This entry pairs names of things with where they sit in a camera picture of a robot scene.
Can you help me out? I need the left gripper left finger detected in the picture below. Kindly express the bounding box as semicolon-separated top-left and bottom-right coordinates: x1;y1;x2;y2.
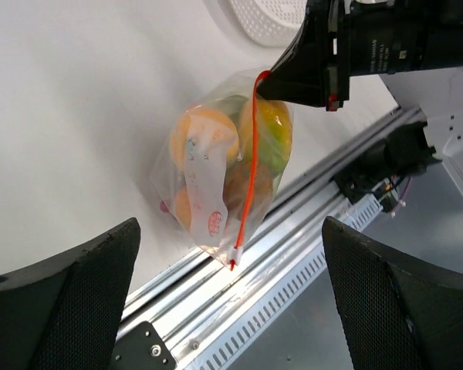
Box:
0;218;141;369

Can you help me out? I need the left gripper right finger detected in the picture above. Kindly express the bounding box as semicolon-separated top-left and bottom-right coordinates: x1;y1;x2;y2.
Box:
322;217;463;369

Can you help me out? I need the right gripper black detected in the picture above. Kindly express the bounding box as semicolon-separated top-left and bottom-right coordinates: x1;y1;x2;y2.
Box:
257;1;463;111

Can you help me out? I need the mango yellow green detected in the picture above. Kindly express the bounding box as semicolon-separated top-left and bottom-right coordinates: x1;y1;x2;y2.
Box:
238;99;292;176

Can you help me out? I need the clear zip bag orange zipper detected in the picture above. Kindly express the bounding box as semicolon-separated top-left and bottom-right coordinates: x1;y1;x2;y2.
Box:
150;70;286;270

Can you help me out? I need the yellow orange fruit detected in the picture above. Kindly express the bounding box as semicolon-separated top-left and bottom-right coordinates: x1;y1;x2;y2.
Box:
169;106;239;171

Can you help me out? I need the peach orange red fruit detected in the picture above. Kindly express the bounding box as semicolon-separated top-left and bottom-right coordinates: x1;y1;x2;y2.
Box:
160;186;201;232

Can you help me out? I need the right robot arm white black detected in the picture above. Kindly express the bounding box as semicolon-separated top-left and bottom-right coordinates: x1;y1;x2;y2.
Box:
257;1;463;211

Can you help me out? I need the white perforated plastic basket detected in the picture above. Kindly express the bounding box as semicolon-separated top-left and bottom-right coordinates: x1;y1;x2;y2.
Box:
202;0;308;49

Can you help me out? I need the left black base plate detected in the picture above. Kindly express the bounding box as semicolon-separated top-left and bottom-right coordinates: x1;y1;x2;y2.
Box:
108;321;177;370

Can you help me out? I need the aluminium mounting rail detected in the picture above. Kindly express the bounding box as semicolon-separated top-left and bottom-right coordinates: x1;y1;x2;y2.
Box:
117;108;420;369

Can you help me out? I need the slotted white cable duct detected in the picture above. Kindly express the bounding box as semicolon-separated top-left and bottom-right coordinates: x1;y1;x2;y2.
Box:
178;195;381;369

